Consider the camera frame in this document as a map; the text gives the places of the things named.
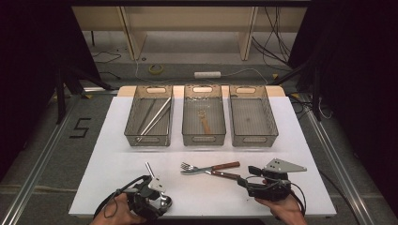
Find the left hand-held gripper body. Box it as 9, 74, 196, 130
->
126, 174, 168, 219

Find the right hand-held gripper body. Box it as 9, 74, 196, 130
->
247, 157, 308, 202

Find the fork with brown wooden handle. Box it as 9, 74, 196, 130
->
179, 161, 243, 181

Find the metal spoon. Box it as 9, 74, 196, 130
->
145, 161, 174, 210

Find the clear grey plastic bin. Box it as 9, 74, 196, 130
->
228, 84, 280, 148
124, 84, 175, 147
181, 83, 227, 147

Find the white chopstick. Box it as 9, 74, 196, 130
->
142, 97, 173, 137
140, 96, 173, 136

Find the person's right hand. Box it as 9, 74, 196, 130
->
254, 195, 309, 225

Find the person's left hand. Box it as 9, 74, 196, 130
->
89, 192, 148, 225

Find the black metal stand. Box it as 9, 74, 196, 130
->
270, 57, 323, 122
55, 64, 114, 126

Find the white power strip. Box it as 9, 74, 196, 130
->
193, 70, 222, 80

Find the yellow tape roll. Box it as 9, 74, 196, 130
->
147, 63, 164, 76

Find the black curtain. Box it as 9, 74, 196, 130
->
0, 0, 101, 182
287, 0, 398, 217

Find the beige wooden desk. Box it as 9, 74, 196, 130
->
71, 6, 308, 62

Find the left hand-held gripper black cable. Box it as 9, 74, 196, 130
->
93, 174, 151, 219

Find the hand-held gripper black cable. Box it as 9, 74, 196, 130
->
289, 182, 308, 217
93, 174, 151, 219

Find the right hand-held gripper black cable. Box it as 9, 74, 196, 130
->
289, 182, 308, 217

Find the black floor cable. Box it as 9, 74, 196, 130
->
318, 170, 362, 225
92, 51, 122, 65
99, 70, 122, 81

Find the aluminium floor rail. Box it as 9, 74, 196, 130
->
299, 93, 375, 225
0, 93, 84, 225

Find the tangle of floor cables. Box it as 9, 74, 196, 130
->
289, 93, 333, 121

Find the bundle of black cables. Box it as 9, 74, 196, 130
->
251, 6, 293, 68

